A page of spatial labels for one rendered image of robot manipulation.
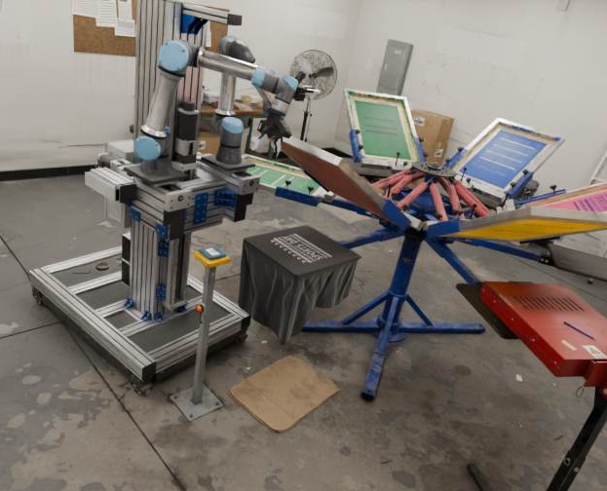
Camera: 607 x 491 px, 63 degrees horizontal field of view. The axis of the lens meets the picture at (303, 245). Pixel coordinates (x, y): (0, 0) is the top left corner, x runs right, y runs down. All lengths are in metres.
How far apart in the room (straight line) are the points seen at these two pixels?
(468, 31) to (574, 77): 1.47
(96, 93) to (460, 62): 4.45
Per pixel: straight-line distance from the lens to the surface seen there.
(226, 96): 2.94
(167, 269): 3.08
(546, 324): 2.34
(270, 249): 2.62
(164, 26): 2.69
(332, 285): 2.69
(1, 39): 5.68
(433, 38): 7.43
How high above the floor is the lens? 2.11
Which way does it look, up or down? 25 degrees down
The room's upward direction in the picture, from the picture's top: 11 degrees clockwise
